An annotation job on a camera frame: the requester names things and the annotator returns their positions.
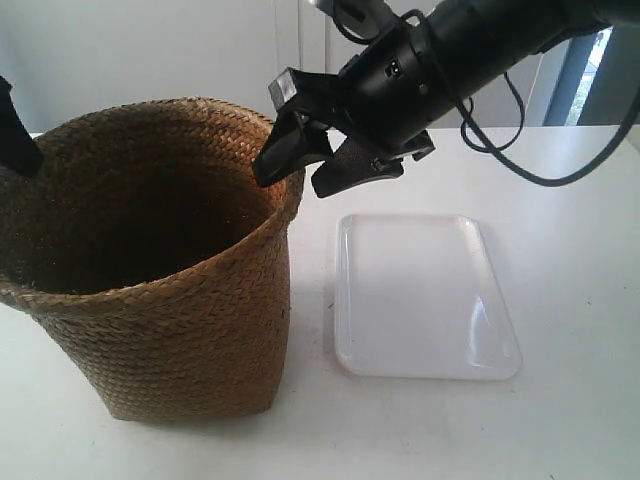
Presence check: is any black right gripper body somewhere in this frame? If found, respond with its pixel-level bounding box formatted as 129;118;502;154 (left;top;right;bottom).
288;12;438;161

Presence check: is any brown woven wicker basket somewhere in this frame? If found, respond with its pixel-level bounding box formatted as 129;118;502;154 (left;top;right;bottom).
1;97;304;422

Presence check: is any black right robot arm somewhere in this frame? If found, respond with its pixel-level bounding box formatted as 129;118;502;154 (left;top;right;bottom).
252;1;639;198

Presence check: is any white plastic tray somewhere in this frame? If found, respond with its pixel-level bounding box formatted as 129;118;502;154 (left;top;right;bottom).
334;214;523;381

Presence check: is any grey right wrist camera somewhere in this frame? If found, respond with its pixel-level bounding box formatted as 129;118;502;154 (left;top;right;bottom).
268;68;299;112

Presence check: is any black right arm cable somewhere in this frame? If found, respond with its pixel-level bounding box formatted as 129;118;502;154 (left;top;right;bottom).
329;0;640;189

